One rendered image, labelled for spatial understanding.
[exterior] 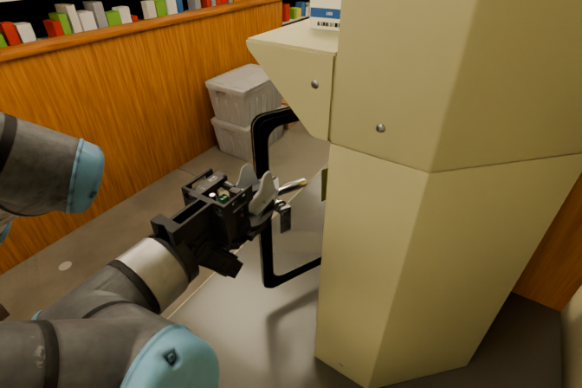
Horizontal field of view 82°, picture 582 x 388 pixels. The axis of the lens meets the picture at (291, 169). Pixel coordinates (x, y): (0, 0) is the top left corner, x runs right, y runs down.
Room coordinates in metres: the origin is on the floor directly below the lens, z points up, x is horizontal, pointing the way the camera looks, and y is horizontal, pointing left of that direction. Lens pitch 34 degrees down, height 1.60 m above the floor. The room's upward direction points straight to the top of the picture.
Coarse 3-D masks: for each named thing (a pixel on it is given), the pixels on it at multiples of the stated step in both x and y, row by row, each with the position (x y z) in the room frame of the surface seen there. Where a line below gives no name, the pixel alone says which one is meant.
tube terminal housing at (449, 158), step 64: (384, 0) 0.31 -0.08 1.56; (448, 0) 0.28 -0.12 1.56; (512, 0) 0.28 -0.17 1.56; (576, 0) 0.29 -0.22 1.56; (384, 64) 0.31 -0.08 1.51; (448, 64) 0.28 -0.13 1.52; (512, 64) 0.28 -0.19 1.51; (576, 64) 0.30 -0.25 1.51; (384, 128) 0.30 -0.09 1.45; (448, 128) 0.27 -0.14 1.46; (512, 128) 0.29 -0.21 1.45; (576, 128) 0.30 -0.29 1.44; (384, 192) 0.29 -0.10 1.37; (448, 192) 0.28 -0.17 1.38; (512, 192) 0.30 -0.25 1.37; (384, 256) 0.29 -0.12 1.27; (448, 256) 0.29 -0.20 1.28; (512, 256) 0.31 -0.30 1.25; (320, 320) 0.33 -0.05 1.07; (384, 320) 0.27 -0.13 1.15; (448, 320) 0.29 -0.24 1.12; (384, 384) 0.28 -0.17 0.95
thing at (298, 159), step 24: (288, 144) 0.47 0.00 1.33; (312, 144) 0.49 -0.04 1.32; (288, 168) 0.47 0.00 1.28; (312, 168) 0.50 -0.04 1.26; (288, 192) 0.47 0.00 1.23; (312, 192) 0.50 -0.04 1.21; (312, 216) 0.50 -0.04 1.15; (288, 240) 0.47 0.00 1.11; (312, 240) 0.50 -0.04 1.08; (288, 264) 0.47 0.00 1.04
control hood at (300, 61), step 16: (272, 32) 0.42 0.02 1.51; (288, 32) 0.42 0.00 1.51; (304, 32) 0.42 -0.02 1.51; (320, 32) 0.42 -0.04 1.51; (336, 32) 0.42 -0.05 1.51; (256, 48) 0.39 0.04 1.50; (272, 48) 0.37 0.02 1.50; (288, 48) 0.36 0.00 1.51; (304, 48) 0.36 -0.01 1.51; (320, 48) 0.35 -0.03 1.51; (336, 48) 0.35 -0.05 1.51; (272, 64) 0.37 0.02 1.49; (288, 64) 0.36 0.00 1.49; (304, 64) 0.35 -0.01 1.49; (320, 64) 0.34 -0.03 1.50; (272, 80) 0.37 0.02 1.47; (288, 80) 0.36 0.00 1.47; (304, 80) 0.35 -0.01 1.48; (320, 80) 0.34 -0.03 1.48; (288, 96) 0.36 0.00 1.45; (304, 96) 0.35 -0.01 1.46; (320, 96) 0.34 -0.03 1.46; (304, 112) 0.35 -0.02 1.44; (320, 112) 0.34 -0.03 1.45; (320, 128) 0.34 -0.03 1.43
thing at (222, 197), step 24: (192, 192) 0.32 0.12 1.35; (216, 192) 0.34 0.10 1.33; (240, 192) 0.32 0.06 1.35; (192, 216) 0.28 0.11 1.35; (216, 216) 0.30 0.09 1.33; (240, 216) 0.33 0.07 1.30; (168, 240) 0.27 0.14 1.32; (192, 240) 0.27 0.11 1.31; (216, 240) 0.30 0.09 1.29; (240, 240) 0.31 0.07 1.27; (192, 264) 0.24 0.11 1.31
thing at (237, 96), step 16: (208, 80) 2.67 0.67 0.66; (224, 80) 2.68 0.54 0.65; (240, 80) 2.68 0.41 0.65; (256, 80) 2.68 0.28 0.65; (224, 96) 2.53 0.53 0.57; (240, 96) 2.42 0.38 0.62; (256, 96) 2.57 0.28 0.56; (272, 96) 2.76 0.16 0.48; (224, 112) 2.56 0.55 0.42; (240, 112) 2.47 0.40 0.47; (256, 112) 2.58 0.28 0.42
